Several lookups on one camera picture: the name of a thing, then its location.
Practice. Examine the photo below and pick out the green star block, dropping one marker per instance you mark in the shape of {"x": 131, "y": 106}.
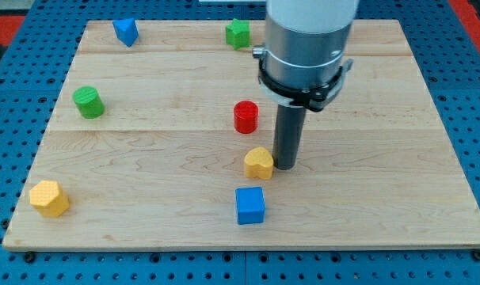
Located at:
{"x": 237, "y": 34}

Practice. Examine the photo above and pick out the red cylinder block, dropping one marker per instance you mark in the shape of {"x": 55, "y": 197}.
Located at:
{"x": 246, "y": 117}

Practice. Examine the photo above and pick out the blue cube block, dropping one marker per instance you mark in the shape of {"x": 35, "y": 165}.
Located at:
{"x": 250, "y": 205}

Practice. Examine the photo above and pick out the blue triangle block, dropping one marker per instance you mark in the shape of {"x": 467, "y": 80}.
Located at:
{"x": 126, "y": 31}

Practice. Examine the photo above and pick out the light wooden board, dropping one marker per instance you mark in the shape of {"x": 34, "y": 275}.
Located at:
{"x": 158, "y": 170}

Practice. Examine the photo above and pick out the yellow hexagon block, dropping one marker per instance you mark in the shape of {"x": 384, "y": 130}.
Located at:
{"x": 49, "y": 199}

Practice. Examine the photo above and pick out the yellow heart block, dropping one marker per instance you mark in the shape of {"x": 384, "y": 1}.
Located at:
{"x": 258, "y": 163}

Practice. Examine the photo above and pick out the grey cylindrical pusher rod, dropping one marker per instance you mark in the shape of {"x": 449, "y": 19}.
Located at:
{"x": 287, "y": 135}

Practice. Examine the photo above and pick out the green cylinder block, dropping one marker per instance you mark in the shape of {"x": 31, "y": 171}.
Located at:
{"x": 88, "y": 102}

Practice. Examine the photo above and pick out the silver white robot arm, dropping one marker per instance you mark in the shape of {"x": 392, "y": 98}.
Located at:
{"x": 300, "y": 64}

